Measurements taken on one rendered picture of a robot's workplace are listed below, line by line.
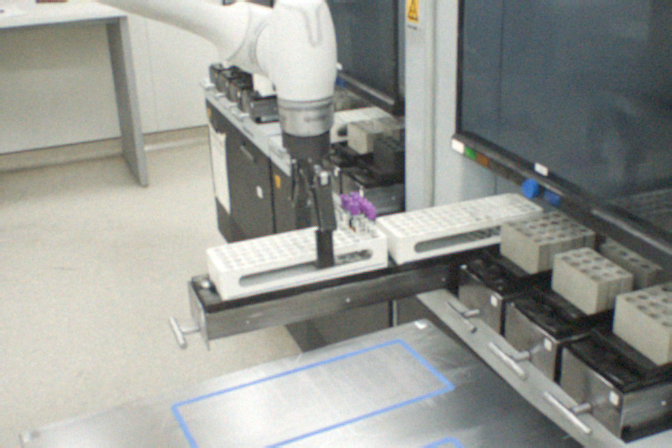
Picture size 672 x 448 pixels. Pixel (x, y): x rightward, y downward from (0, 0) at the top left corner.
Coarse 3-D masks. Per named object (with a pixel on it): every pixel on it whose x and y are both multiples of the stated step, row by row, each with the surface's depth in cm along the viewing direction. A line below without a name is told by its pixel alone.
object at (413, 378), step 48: (384, 336) 124; (432, 336) 123; (192, 384) 114; (240, 384) 113; (288, 384) 113; (336, 384) 112; (384, 384) 112; (432, 384) 112; (480, 384) 111; (48, 432) 105; (96, 432) 104; (144, 432) 104; (192, 432) 104; (240, 432) 103; (288, 432) 103; (336, 432) 103; (384, 432) 102; (432, 432) 102; (480, 432) 102; (528, 432) 101
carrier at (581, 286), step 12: (564, 264) 131; (576, 264) 130; (564, 276) 131; (576, 276) 128; (588, 276) 126; (600, 276) 125; (564, 288) 132; (576, 288) 129; (588, 288) 126; (600, 288) 124; (576, 300) 129; (588, 300) 126; (600, 300) 125; (588, 312) 127
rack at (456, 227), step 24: (408, 216) 155; (432, 216) 154; (456, 216) 153; (480, 216) 153; (504, 216) 152; (528, 216) 154; (408, 240) 146; (432, 240) 157; (456, 240) 157; (480, 240) 152
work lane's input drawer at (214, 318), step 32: (448, 256) 149; (480, 256) 151; (192, 288) 144; (288, 288) 140; (320, 288) 142; (352, 288) 143; (384, 288) 145; (416, 288) 148; (224, 320) 136; (256, 320) 138; (288, 320) 141
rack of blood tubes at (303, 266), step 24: (264, 240) 145; (288, 240) 145; (312, 240) 144; (336, 240) 144; (360, 240) 143; (384, 240) 144; (216, 264) 137; (240, 264) 138; (264, 264) 137; (288, 264) 139; (312, 264) 148; (336, 264) 145; (360, 264) 144; (384, 264) 146; (240, 288) 137; (264, 288) 139
